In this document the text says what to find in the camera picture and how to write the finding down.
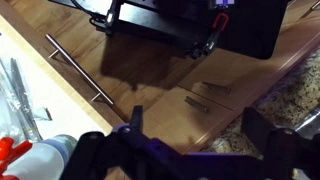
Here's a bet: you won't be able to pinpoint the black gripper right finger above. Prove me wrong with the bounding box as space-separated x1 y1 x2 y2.
241 107 320 180

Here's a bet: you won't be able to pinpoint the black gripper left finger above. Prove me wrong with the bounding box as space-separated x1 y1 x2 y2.
59 105 188 180

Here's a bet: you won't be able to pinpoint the white spray bottle red trigger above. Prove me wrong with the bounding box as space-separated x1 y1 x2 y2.
0 134 79 180

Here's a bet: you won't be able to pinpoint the open wooden drawer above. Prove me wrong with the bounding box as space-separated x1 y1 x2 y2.
0 14 114 180

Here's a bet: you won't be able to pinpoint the metal tongs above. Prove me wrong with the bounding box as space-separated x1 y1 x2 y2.
9 58 44 141

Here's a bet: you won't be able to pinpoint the clear plastic bag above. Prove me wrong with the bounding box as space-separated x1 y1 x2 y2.
0 56 53 143

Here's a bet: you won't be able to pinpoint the black robot cart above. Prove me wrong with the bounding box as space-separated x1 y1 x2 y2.
48 0 291 61

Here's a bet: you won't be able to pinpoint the silver bar drawer handle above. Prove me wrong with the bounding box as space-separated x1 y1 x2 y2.
44 33 115 106

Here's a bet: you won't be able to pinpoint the metal cabinet door handle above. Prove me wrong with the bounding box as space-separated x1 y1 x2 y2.
184 95 210 114

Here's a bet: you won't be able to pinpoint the red handled black clamp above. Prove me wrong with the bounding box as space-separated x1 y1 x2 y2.
189 12 230 60

